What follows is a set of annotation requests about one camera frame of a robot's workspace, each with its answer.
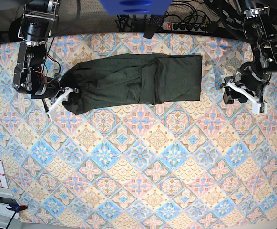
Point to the green long-sleeve T-shirt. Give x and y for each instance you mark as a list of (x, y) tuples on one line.
[(127, 79)]

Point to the colourful patterned tablecloth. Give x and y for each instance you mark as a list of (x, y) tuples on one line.
[(183, 165)]

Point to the black round stool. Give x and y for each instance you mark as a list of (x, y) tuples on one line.
[(14, 29)]

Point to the blue clamp bottom left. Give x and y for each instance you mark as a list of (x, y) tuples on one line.
[(15, 209)]

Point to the black remote control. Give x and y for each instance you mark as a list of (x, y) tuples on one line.
[(154, 23)]

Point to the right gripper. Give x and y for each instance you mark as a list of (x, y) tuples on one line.
[(50, 88)]

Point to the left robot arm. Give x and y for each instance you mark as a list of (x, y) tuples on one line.
[(259, 33)]

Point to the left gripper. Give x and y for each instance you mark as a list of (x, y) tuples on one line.
[(252, 79)]

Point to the white power strip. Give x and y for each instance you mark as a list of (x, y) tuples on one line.
[(187, 27)]

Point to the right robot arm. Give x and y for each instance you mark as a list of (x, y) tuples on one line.
[(36, 25)]

